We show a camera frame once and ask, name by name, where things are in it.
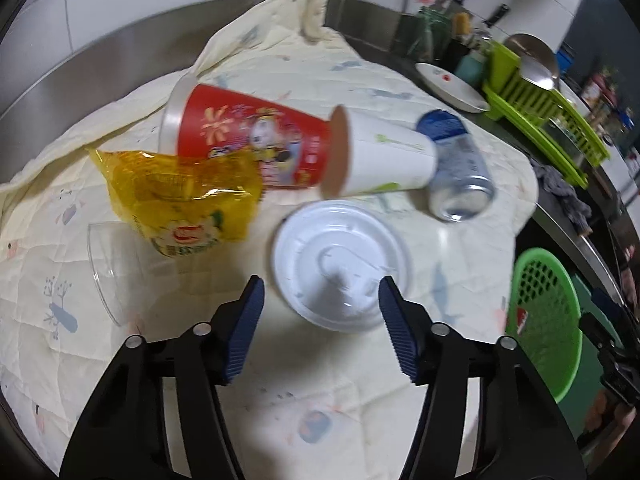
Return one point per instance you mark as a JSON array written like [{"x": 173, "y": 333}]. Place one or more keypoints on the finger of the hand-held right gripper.
[
  {"x": 607, "y": 300},
  {"x": 597, "y": 332}
]

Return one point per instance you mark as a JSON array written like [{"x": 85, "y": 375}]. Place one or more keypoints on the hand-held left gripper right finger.
[{"x": 397, "y": 330}]

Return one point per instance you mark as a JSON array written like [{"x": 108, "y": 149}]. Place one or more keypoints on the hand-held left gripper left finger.
[{"x": 245, "y": 325}]

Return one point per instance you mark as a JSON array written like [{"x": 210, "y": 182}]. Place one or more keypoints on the green plastic mesh basket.
[{"x": 545, "y": 360}]

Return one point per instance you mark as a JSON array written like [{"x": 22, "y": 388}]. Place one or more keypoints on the white plastic lid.
[{"x": 310, "y": 260}]

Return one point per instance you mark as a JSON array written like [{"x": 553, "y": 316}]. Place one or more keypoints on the yellow snack bag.
[{"x": 175, "y": 190}]

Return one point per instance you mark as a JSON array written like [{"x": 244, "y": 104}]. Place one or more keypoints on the clear plastic cup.
[{"x": 96, "y": 265}]

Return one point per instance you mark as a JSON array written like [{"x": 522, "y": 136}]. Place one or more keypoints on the white paper cup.
[{"x": 390, "y": 160}]

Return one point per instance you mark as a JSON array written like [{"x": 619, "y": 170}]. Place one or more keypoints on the blue and white can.
[{"x": 460, "y": 160}]

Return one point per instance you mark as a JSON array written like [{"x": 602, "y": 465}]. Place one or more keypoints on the red printed paper cup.
[{"x": 240, "y": 130}]

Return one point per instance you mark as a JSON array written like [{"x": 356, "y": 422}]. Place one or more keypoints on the person's right hand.
[{"x": 602, "y": 415}]

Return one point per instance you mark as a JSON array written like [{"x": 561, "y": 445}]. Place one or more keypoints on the cream quilted printed blanket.
[{"x": 165, "y": 290}]

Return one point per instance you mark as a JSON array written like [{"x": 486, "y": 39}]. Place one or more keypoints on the grey rag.
[{"x": 560, "y": 190}]

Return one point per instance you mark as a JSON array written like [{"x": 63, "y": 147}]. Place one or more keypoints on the green plastic dish rack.
[{"x": 515, "y": 95}]

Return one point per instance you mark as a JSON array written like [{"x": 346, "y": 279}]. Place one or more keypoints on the blue plastic container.
[{"x": 565, "y": 62}]

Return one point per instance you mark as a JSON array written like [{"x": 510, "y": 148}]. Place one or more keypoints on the white plate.
[{"x": 450, "y": 87}]

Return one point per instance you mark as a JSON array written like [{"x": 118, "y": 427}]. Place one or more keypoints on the stainless steel bowl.
[{"x": 530, "y": 45}]

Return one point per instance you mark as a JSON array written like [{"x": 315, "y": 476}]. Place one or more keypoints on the dark window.
[{"x": 610, "y": 30}]

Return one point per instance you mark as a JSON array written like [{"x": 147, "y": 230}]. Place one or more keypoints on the teal dish soap bottle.
[{"x": 469, "y": 67}]

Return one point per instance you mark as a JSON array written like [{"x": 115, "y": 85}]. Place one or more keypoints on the green glass jar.
[{"x": 429, "y": 35}]

